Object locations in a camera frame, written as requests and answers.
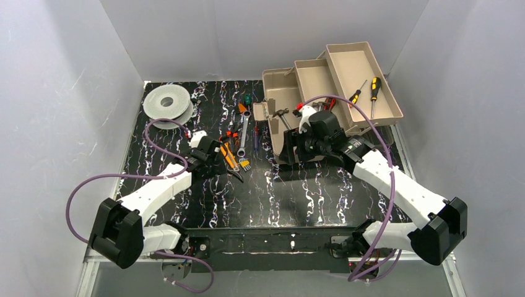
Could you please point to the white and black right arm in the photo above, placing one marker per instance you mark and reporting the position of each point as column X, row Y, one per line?
column 437, row 225

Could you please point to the red and black utility knife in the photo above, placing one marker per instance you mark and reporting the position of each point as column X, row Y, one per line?
column 330, row 103

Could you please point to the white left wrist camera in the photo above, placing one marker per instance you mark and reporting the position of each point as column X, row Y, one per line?
column 196, row 138

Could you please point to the blue handled screwdriver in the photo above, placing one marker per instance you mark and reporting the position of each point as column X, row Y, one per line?
column 256, row 139

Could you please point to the yellow black long screwdriver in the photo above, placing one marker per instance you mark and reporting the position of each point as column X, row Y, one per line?
column 376, row 84

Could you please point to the yellow hex key set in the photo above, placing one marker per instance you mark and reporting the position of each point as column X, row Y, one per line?
column 245, row 164

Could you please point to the yellow utility knife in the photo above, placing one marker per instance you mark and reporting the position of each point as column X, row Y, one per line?
column 229, row 157

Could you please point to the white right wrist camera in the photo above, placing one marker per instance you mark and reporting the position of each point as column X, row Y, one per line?
column 304, row 112

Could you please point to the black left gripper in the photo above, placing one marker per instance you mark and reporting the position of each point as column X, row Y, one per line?
column 217, row 159

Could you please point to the green handled screwdriver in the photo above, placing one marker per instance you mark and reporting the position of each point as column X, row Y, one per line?
column 247, row 99

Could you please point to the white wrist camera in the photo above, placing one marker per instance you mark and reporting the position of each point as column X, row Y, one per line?
column 304, row 112
column 196, row 138

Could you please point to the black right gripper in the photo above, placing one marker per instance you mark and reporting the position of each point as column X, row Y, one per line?
column 293, row 145

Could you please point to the white filament spool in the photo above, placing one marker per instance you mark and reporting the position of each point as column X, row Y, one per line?
column 169, row 101

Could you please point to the black handled cutters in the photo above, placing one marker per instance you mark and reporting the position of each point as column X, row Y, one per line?
column 231, row 172

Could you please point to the silver combination wrench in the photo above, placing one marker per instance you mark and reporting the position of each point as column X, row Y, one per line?
column 241, row 151

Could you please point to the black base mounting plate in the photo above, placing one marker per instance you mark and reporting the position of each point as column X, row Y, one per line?
column 266, row 249

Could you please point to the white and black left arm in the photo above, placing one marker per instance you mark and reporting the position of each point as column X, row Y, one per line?
column 120, row 233

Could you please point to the beige translucent plastic toolbox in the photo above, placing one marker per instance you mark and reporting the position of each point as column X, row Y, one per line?
column 337, row 72

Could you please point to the yellow black short screwdriver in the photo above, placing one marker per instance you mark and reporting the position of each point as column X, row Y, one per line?
column 354, row 98

